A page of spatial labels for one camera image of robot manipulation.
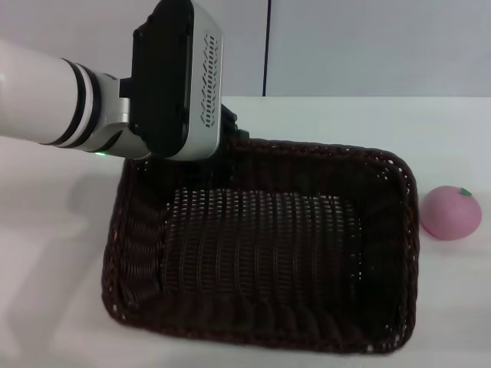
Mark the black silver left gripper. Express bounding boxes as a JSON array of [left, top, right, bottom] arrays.
[[119, 0, 251, 162]]

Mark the dark brown woven basket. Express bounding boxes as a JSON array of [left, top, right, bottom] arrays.
[[100, 136, 423, 354]]

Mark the pink toy peach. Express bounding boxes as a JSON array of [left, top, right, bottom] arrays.
[[420, 185, 483, 242]]

